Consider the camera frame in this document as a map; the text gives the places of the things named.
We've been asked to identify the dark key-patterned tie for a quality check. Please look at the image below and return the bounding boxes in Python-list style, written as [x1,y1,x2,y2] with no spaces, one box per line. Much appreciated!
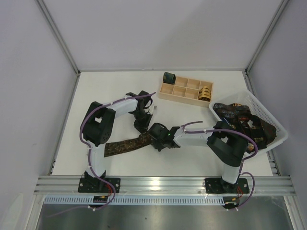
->
[104,133,152,157]

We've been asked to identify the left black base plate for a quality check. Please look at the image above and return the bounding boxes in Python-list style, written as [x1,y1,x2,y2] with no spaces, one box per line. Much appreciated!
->
[77,176,120,193]

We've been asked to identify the white plastic basket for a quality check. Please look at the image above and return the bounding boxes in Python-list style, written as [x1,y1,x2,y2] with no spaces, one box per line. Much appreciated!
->
[209,90,288,155]

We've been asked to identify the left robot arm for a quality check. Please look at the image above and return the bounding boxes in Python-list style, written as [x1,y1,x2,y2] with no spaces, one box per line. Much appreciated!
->
[79,91,155,183]

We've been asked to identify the white slotted cable duct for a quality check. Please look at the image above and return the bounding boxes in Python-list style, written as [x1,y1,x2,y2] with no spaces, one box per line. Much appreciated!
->
[44,195,237,206]

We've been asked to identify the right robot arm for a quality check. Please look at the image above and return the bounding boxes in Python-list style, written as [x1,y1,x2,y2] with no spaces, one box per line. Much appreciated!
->
[148,121,253,193]

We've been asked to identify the rolled dark green tie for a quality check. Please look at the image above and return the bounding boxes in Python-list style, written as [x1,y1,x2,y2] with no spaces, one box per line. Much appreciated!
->
[163,72,176,85]

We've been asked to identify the wooden compartment box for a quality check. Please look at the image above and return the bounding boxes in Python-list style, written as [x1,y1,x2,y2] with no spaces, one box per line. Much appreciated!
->
[158,76,214,107]

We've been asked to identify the rolled gold patterned tie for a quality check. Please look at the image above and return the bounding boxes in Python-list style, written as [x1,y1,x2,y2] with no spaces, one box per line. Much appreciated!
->
[198,86,212,102]

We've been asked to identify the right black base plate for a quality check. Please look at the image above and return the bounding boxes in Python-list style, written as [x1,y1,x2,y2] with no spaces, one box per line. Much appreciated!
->
[204,178,250,194]

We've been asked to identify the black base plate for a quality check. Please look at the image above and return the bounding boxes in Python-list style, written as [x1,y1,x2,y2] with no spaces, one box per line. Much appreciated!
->
[204,178,250,194]
[77,176,120,193]

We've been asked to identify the pile of dark ties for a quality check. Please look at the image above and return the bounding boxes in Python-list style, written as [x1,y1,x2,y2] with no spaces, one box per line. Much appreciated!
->
[213,103,277,150]

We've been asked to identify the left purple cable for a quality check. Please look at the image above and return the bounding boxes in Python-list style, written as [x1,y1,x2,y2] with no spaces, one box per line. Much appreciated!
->
[47,91,156,218]

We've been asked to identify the aluminium mounting rail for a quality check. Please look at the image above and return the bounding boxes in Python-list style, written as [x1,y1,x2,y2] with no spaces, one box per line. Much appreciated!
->
[34,175,296,196]

